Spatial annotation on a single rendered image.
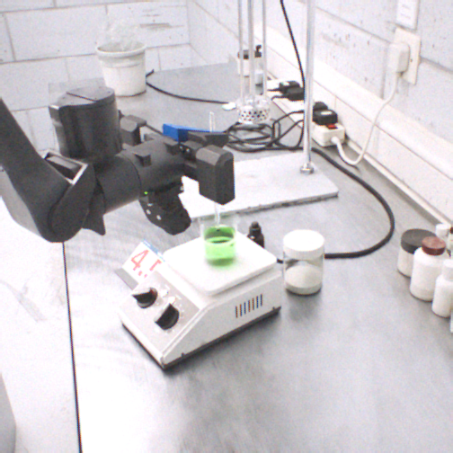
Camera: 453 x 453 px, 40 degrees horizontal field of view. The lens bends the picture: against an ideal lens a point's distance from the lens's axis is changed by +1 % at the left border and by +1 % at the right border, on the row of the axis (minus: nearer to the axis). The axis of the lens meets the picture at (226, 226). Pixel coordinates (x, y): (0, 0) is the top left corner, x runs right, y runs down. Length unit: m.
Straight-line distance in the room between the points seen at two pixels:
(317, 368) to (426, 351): 0.14
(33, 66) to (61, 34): 0.20
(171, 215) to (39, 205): 0.17
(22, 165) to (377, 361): 0.49
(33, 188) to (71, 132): 0.07
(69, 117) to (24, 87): 2.58
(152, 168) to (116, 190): 0.05
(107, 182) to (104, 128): 0.06
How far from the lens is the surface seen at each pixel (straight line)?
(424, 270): 0.90
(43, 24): 3.13
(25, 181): 0.61
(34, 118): 3.25
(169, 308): 0.80
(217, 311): 0.80
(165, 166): 0.69
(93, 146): 0.63
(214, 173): 0.66
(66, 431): 0.77
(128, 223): 1.13
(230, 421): 0.74
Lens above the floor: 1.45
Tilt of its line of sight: 31 degrees down
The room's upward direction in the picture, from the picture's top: 3 degrees counter-clockwise
